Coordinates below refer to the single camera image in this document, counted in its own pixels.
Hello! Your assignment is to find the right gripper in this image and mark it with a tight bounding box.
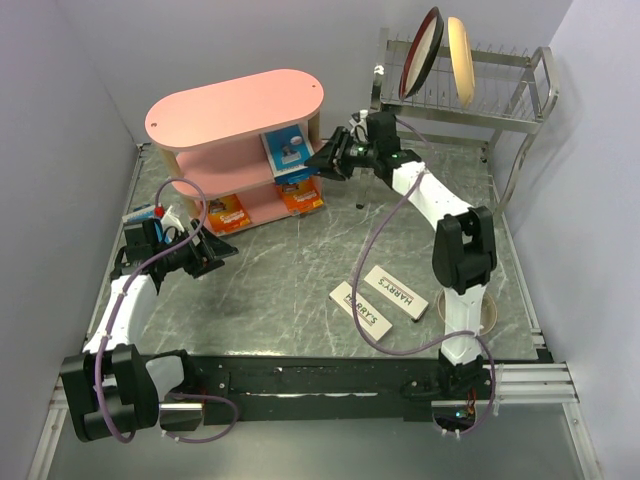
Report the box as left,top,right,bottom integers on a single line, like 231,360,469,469
305,127,379,182

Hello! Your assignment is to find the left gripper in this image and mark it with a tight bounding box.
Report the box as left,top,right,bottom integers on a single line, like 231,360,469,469
154,218,238,278

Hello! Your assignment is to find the orange Gillette box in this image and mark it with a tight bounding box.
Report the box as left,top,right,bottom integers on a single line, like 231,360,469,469
276,178,324,215
207,194,251,235

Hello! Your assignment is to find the blue Harry's razor box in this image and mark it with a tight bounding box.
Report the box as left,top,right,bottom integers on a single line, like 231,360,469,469
260,124,318,185

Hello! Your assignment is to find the pink three-tier shelf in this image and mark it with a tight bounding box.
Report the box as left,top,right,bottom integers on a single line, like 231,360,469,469
145,69,324,233

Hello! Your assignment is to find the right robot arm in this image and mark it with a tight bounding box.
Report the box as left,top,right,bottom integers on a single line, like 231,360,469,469
305,112,497,398

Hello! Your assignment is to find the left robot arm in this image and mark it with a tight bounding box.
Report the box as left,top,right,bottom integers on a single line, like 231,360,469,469
60,217,238,442

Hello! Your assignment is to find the white Harry's box right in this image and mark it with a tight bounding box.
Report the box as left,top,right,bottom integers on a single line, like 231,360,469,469
364,265,429,322

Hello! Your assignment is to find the white harry's box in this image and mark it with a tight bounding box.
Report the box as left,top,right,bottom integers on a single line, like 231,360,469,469
329,281,392,341
364,265,429,322

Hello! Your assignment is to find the dark red plate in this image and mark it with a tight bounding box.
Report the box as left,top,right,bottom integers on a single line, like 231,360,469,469
398,6,444,100

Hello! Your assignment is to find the white Harry's box left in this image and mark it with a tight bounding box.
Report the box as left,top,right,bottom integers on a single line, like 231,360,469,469
329,281,392,341

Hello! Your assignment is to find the cream yellow plate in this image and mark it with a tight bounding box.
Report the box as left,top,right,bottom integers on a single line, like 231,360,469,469
447,17,475,108

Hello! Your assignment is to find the metal dish rack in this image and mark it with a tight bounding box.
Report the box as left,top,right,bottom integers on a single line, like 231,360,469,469
369,28,560,216

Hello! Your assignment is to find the beige bowl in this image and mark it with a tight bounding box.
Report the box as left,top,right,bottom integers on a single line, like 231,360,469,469
436,289,498,336

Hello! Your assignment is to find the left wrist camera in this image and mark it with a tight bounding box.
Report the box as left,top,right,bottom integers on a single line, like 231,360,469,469
153,205,185,232

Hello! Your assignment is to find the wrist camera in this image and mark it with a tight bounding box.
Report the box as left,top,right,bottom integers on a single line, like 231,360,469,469
349,109,369,138
153,205,185,232

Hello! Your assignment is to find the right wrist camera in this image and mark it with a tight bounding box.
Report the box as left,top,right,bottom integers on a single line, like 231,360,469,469
349,109,369,138

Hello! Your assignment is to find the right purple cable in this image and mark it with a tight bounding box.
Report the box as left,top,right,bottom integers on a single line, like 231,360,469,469
349,115,496,437

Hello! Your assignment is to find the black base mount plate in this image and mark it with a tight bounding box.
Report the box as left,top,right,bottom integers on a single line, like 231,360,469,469
139,353,554,432

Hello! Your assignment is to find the aluminium rail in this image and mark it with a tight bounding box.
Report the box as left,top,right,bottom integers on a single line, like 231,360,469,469
49,364,579,409

